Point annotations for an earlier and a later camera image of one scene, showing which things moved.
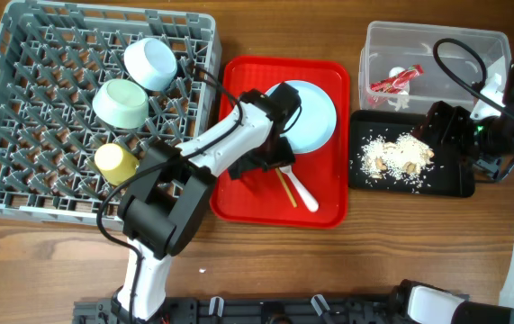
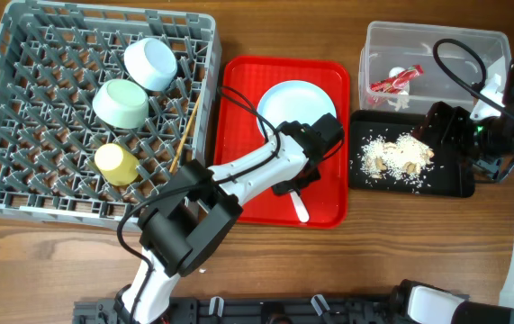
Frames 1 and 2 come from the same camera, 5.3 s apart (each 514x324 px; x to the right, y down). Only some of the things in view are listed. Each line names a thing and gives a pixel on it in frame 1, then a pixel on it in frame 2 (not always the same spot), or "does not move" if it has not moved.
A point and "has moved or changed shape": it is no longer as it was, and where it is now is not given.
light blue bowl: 150,63 does not move
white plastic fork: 311,202 to 300,207
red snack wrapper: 398,82 does not move
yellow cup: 118,166 does not move
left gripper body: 268,157 to 299,183
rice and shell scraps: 406,157 does not move
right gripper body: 459,133 does not move
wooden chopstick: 285,187 has moved or changed shape
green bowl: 121,103 does not move
